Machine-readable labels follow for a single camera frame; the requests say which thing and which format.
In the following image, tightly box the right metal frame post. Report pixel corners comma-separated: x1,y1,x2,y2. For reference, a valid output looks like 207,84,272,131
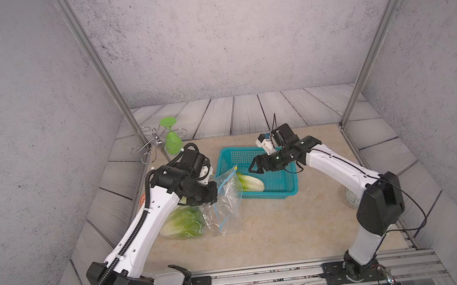
339,0,401,129

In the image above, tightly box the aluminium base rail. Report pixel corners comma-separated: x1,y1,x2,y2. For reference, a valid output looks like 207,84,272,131
192,248,454,285

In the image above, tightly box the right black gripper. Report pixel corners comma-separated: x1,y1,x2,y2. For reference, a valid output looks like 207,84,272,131
246,148,291,175

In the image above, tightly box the metal frame post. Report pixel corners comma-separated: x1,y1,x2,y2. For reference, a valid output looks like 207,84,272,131
339,0,401,129
53,0,146,143

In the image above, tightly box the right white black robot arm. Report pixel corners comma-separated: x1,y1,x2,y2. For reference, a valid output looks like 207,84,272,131
248,124,407,283

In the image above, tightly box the orange patterned small dish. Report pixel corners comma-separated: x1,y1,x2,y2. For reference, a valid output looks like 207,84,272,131
139,193,146,208

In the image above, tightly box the chinese cabbage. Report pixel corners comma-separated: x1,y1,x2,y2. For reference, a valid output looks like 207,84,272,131
237,173,265,193
157,203,206,242

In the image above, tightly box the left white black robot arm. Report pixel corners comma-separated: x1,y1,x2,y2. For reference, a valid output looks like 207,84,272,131
86,143,218,285

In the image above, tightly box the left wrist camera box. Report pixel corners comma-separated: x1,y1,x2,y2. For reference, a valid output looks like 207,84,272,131
198,166,213,185

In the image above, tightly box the green plastic goblet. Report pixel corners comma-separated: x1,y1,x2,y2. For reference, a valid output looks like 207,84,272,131
160,116,183,156

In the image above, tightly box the teal plastic basket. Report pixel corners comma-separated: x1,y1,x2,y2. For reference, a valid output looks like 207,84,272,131
215,147,299,200

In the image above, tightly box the left metal frame post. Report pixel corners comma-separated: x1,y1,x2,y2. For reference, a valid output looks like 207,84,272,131
53,0,146,143

